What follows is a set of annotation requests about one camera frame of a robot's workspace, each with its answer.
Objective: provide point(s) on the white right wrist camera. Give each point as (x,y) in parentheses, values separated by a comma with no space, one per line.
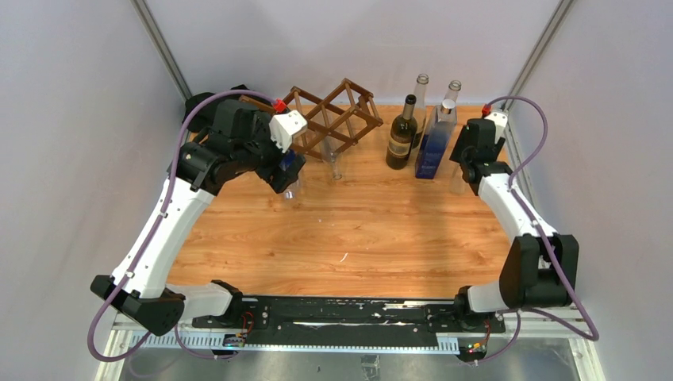
(498,117)

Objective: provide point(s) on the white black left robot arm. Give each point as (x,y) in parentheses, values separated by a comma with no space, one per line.
(238,138)

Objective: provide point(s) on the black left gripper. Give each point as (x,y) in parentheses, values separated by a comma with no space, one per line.
(285,177)

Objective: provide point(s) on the clear plain glass bottle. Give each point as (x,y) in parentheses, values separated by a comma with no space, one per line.
(450,98)

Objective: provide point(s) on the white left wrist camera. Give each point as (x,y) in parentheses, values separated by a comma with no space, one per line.
(285,127)

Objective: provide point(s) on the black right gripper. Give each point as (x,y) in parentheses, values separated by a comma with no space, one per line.
(459,149)

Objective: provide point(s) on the clear bottle with black label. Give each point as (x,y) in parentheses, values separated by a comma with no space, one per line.
(419,111)

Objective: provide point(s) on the brown wooden wine rack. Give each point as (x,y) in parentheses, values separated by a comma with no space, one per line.
(344,116)

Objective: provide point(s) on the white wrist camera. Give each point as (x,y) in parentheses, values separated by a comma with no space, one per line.
(285,127)
(498,117)

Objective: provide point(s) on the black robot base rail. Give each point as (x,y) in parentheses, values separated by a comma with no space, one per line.
(353,324)

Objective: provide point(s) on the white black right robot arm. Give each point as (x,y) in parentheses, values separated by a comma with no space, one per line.
(541,265)

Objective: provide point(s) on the aluminium table edge rail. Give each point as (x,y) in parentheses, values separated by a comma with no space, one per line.
(520,168)

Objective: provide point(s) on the small clear bottle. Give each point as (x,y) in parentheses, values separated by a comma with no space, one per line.
(460,180)
(331,156)

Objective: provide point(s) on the dark green wine bottle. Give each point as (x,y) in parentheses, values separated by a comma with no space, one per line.
(402,133)

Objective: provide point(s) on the blue clear bottle lettered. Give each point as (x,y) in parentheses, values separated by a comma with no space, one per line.
(435,140)

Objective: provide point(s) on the blue clear bottle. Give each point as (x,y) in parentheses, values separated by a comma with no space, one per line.
(291,165)

